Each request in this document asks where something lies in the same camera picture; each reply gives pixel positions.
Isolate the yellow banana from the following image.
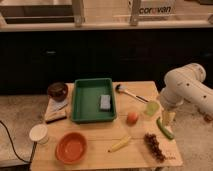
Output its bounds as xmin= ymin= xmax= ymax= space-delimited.
xmin=108 ymin=136 xmax=131 ymax=153

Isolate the dish brush with handle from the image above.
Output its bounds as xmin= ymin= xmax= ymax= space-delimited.
xmin=115 ymin=84 xmax=148 ymax=103

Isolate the red bowl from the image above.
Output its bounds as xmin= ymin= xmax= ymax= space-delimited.
xmin=55 ymin=132 xmax=87 ymax=165

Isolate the green cucumber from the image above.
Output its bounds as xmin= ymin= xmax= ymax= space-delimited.
xmin=156 ymin=117 xmax=175 ymax=140

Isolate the grey sponge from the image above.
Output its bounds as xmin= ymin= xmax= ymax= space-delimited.
xmin=100 ymin=95 xmax=111 ymax=110

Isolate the black cable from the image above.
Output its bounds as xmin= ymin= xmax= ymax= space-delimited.
xmin=0 ymin=120 xmax=37 ymax=165

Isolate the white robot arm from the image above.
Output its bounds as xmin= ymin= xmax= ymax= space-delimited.
xmin=159 ymin=63 xmax=213 ymax=117

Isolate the light green cup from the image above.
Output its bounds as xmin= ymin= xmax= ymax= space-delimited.
xmin=144 ymin=101 xmax=160 ymax=116

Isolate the dark brown bowl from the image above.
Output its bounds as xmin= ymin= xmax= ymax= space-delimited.
xmin=47 ymin=82 xmax=68 ymax=102

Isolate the green plastic tray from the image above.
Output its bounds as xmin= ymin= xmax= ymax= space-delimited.
xmin=71 ymin=78 xmax=117 ymax=123

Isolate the dark grape bunch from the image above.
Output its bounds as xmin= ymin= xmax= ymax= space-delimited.
xmin=144 ymin=133 xmax=166 ymax=162

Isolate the white paper cup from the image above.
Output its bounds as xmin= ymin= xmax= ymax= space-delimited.
xmin=29 ymin=124 xmax=49 ymax=144

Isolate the white box with lettering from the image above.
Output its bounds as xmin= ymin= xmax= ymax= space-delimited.
xmin=138 ymin=0 xmax=175 ymax=21

